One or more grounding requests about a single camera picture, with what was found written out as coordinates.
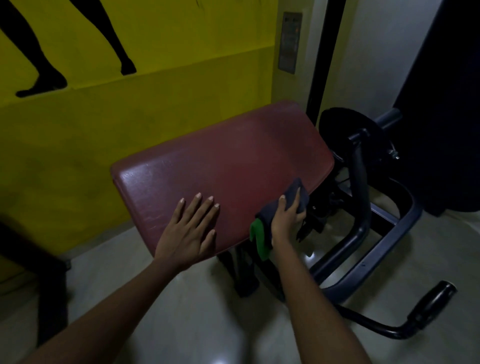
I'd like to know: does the person's right hand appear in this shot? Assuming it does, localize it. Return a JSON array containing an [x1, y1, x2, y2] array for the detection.
[[269, 187, 308, 249]]

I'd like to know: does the person's left hand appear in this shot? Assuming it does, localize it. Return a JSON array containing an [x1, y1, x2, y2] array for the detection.
[[153, 192, 221, 275]]

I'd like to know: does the dark grey green cloth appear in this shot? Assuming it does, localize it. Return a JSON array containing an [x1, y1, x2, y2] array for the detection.
[[250, 178, 311, 262]]

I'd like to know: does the person's right forearm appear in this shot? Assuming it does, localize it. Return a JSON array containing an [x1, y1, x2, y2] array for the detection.
[[269, 239, 372, 364]]

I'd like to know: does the person's left forearm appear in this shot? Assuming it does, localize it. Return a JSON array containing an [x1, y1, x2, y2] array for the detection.
[[18, 258, 185, 364]]

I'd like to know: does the silver weight stack tower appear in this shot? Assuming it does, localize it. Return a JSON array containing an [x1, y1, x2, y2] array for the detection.
[[270, 0, 445, 127]]

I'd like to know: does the dark upright panel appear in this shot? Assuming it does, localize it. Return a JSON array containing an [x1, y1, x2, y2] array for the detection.
[[391, 0, 480, 218]]

